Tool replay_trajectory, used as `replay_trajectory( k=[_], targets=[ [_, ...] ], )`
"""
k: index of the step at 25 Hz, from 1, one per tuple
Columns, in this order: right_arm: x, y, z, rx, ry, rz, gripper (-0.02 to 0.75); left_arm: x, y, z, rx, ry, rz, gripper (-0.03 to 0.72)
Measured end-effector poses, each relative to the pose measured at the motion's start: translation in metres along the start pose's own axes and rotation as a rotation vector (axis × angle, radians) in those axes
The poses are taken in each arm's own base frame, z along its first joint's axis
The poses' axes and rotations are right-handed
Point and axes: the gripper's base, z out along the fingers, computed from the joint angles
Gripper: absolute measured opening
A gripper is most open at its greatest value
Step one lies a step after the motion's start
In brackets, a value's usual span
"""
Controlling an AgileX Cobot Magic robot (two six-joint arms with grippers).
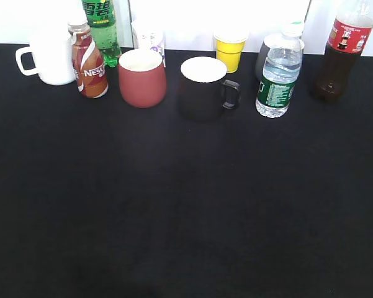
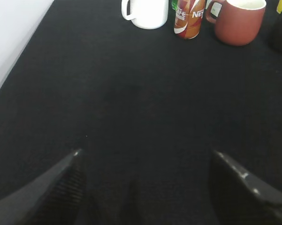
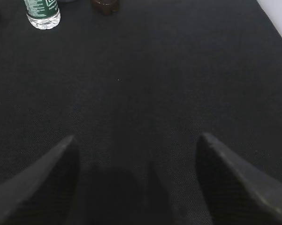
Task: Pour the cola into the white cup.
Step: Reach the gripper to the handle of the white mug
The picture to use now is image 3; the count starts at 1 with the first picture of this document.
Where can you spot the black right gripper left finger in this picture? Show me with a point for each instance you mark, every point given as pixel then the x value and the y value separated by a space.
pixel 43 193

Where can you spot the green label water bottle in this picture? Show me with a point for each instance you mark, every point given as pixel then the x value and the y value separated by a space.
pixel 43 14

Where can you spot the cola bottle red label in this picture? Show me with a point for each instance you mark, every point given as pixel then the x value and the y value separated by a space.
pixel 106 7

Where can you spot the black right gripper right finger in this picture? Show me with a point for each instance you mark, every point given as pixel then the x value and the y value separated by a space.
pixel 235 191

